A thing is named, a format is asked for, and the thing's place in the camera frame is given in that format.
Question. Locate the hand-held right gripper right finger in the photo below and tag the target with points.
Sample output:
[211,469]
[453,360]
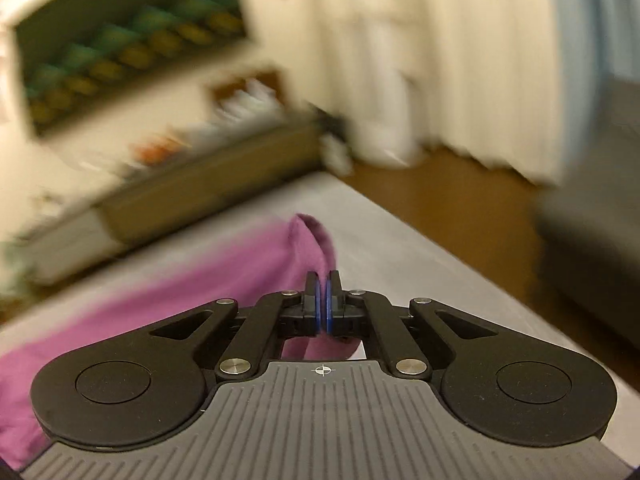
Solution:
[330,310]

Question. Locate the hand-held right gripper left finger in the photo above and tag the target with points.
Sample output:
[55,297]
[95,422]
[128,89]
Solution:
[317,310]

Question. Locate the purple garment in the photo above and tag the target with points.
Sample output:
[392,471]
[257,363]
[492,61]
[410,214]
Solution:
[200,285]

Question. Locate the grey and brown sideboard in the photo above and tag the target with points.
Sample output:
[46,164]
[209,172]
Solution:
[175,200]

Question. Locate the white tower appliance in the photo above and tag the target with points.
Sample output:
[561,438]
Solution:
[385,110]

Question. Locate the grey storage tray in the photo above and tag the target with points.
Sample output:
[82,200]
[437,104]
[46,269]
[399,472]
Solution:
[260,105]

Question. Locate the orange fruit bowl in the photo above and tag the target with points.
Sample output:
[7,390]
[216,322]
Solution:
[157,149]

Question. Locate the grey sofa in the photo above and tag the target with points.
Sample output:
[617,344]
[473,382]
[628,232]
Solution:
[595,235]

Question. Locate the cream curtain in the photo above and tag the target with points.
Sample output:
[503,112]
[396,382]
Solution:
[475,60]

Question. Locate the blue curtain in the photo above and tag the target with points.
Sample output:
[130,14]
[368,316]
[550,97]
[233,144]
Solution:
[595,10]

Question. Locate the dark framed wall picture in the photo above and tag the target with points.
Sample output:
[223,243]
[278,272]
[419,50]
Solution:
[135,45]

